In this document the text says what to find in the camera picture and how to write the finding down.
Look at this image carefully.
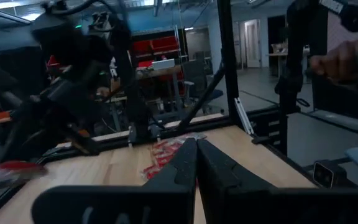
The dark office chair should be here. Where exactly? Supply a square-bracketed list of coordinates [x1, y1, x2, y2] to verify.
[183, 58, 226, 115]

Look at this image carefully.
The black table-level camera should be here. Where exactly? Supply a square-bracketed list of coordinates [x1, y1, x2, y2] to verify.
[311, 159, 348, 189]

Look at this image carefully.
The white box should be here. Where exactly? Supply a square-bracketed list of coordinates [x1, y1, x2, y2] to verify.
[151, 58, 176, 70]

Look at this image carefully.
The black metal cage frame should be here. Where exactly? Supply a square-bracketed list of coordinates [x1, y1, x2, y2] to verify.
[0, 0, 291, 223]

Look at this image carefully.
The wooden workbench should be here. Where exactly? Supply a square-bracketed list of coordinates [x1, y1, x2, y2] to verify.
[98, 64, 186, 125]

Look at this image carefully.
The shelf with red bins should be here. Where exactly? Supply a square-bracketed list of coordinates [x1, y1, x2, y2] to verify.
[131, 29, 188, 69]

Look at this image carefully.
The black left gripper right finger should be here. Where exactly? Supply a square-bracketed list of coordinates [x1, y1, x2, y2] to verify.
[196, 138, 358, 224]

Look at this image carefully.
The silver aluminium bar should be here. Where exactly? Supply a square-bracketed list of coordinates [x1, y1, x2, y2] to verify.
[234, 96, 255, 136]

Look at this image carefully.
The red popcorn bag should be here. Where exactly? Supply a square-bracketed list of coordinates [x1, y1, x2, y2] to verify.
[0, 159, 48, 194]
[140, 154, 175, 182]
[149, 138, 186, 166]

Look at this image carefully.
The person's hand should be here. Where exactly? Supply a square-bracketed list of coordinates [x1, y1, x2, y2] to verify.
[308, 38, 358, 93]

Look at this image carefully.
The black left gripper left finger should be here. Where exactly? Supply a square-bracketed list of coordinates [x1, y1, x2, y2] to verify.
[31, 138, 198, 224]

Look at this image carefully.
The white door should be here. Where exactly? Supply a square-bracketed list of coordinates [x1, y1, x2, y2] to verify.
[243, 19, 262, 69]

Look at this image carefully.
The ceiling light panel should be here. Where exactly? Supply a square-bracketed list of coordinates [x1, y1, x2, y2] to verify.
[0, 1, 42, 25]

